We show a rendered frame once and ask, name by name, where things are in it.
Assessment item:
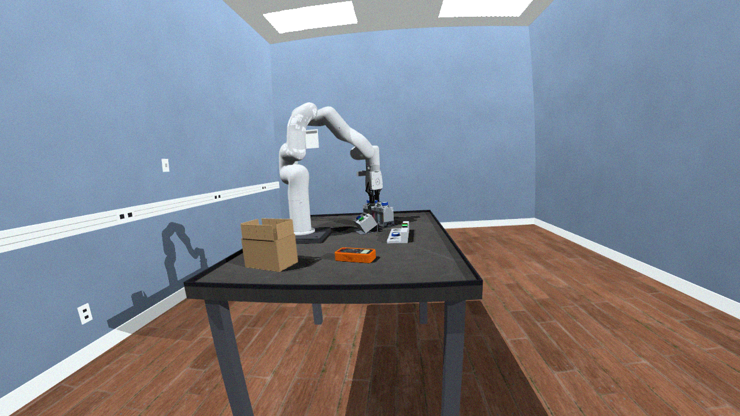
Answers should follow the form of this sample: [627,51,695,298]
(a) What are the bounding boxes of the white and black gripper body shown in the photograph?
[365,170,383,190]

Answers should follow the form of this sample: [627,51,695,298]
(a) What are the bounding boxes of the orange digital multimeter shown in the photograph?
[335,248,376,263]

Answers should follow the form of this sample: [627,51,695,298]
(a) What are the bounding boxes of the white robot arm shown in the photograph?
[279,103,380,235]

